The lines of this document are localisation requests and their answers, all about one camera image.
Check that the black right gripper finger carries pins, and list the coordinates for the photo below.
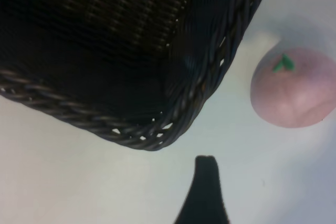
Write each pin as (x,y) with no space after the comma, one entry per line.
(206,197)

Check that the dark brown wicker basket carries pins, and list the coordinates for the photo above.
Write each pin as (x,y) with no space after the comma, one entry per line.
(78,24)

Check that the pink peach with green leaf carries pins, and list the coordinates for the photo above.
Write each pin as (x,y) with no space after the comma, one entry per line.
(294,95)

